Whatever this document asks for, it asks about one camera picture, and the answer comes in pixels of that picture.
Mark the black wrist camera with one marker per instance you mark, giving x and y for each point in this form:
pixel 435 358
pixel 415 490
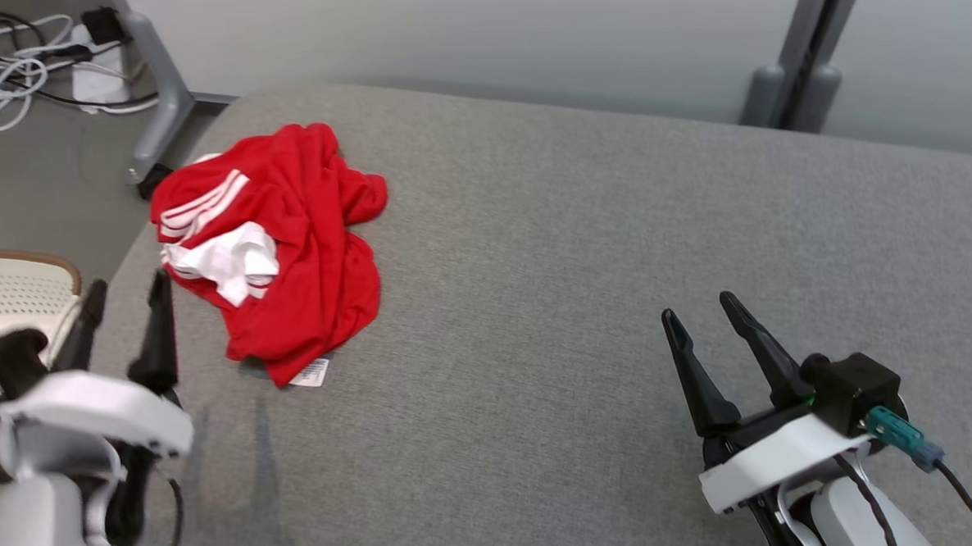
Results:
pixel 6 364
pixel 860 388

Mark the black power adapter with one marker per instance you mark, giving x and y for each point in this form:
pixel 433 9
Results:
pixel 102 25

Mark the grey metal partition post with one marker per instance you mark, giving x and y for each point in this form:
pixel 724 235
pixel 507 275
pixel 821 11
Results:
pixel 824 37

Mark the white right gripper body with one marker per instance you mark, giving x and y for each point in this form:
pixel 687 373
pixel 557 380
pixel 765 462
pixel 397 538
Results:
pixel 777 457

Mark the cream perforated laundry basket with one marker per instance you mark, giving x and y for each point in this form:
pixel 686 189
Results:
pixel 11 294

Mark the grey metal table leg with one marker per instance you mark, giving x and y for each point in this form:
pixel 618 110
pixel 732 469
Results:
pixel 162 98

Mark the white power strip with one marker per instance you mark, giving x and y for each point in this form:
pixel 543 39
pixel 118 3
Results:
pixel 100 76

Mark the black caster wheel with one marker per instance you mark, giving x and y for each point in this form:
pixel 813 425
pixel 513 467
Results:
pixel 154 181

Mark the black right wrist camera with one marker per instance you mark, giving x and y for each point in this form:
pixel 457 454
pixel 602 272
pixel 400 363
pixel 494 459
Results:
pixel 860 388

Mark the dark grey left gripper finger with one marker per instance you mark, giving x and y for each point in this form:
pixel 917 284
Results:
pixel 83 336
pixel 160 353

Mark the red Bulls 23 jersey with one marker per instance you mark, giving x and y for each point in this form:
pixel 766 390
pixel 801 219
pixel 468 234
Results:
pixel 321 264

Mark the grey cylindrical post foot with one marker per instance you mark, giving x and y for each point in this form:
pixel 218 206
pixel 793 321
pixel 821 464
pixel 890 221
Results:
pixel 761 97
pixel 816 98

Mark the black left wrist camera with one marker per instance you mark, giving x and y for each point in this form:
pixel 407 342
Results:
pixel 6 364

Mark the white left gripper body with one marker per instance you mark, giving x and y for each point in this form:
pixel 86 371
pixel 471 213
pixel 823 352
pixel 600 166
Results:
pixel 90 405

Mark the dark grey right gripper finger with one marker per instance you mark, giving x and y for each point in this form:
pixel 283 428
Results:
pixel 705 395
pixel 777 371

